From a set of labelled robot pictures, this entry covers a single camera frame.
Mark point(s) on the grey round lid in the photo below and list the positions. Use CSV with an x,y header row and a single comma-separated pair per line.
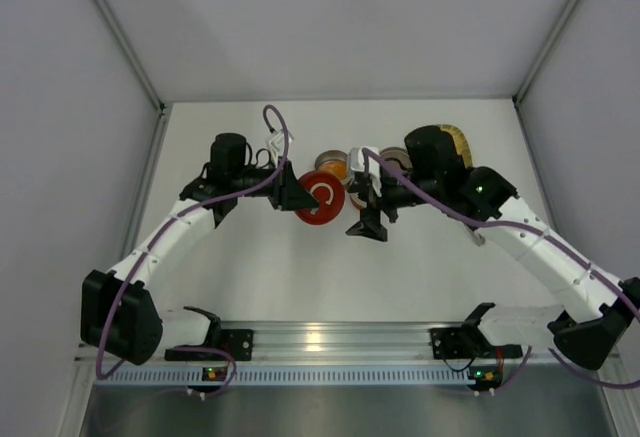
x,y
398,158

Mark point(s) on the right aluminium frame post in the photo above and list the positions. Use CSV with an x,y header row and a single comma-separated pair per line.
x,y
559,26

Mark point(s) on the aluminium frame post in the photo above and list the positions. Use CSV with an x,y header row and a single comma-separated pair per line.
x,y
127,51
559,26

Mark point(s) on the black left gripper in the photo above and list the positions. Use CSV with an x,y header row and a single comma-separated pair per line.
x,y
281,187

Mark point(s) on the metal tongs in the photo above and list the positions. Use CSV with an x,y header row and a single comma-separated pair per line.
x,y
477,239

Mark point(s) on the woven bamboo tray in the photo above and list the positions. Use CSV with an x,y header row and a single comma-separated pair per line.
x,y
460,142

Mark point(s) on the aluminium mounting rail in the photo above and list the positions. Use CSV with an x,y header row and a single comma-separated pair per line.
x,y
275,342

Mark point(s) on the slotted grey cable duct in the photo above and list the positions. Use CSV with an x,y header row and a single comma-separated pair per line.
x,y
290,375

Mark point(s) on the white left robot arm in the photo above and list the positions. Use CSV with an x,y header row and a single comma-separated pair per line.
x,y
120,308

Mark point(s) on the red round lid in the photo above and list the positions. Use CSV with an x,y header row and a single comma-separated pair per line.
x,y
329,193

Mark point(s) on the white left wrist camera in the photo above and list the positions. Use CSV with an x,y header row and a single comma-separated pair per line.
x,y
278,143

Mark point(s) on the left aluminium frame post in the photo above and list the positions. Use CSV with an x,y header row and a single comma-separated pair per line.
x,y
127,51

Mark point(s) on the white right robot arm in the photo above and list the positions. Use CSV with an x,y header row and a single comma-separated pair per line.
x,y
593,308

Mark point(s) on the red-based metal lunch tin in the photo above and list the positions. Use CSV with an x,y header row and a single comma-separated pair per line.
x,y
356,201

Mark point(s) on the grey tin with orange food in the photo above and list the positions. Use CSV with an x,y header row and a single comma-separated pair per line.
x,y
333,162

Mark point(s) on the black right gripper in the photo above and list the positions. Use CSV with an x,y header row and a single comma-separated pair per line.
x,y
375,202

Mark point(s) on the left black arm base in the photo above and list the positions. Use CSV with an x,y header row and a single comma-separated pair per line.
x,y
238,343

